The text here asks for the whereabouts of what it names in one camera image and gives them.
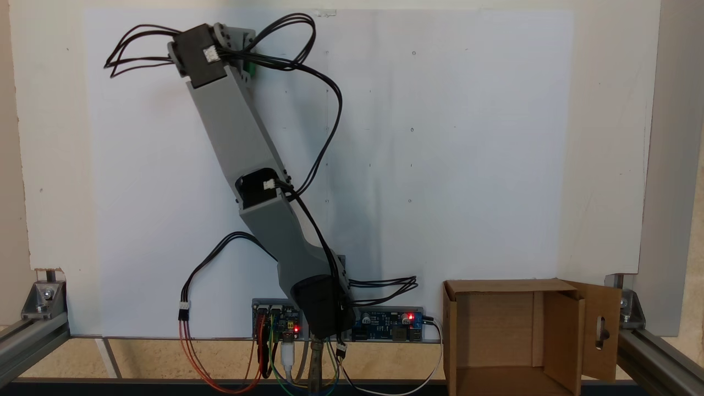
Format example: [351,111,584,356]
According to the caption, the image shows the aluminium frame rail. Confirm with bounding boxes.
[616,327,704,396]
[0,315,71,387]

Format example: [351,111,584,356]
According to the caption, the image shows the white usb plug cable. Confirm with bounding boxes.
[279,340,298,386]

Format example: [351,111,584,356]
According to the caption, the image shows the blue power converter board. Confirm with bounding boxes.
[352,307,425,343]

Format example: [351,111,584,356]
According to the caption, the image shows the open cardboard box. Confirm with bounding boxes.
[443,278,623,396]

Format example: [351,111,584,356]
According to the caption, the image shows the orange and red wire bundle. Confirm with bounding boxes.
[178,312,267,394]

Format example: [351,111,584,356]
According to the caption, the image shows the large white paper sheet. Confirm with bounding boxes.
[82,8,575,339]

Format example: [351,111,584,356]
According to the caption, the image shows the black base motor cables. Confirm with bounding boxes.
[345,275,420,309]

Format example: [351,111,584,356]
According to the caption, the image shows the black wrist motor cable loop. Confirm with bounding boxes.
[220,13,344,200]

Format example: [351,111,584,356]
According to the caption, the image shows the black lead cable white connector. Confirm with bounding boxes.
[178,231,278,322]

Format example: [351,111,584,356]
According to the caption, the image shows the metal corner bracket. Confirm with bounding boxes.
[21,280,68,321]
[619,289,647,329]

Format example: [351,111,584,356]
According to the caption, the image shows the thin white cable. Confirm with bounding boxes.
[341,318,445,396]

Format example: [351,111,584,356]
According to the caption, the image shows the black gripper motor cable loop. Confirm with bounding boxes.
[103,23,183,79]

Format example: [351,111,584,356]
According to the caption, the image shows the blue motor controller board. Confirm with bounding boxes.
[252,299,302,343]

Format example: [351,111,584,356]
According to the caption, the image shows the green yellow blue jumper wires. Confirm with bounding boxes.
[266,316,340,396]

